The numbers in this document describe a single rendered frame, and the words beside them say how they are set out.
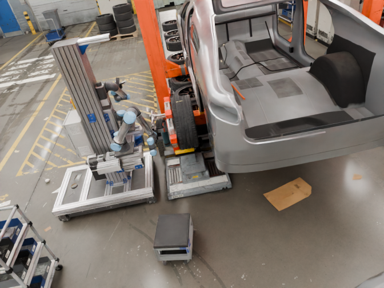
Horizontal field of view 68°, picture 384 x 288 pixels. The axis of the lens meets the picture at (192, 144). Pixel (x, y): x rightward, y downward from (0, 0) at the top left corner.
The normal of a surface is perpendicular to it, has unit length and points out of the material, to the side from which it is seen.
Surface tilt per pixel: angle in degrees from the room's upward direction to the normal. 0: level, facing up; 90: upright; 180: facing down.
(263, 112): 22
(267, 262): 0
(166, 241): 0
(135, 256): 0
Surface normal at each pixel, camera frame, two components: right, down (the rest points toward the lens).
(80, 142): 0.14, 0.57
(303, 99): -0.09, -0.53
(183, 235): -0.15, -0.80
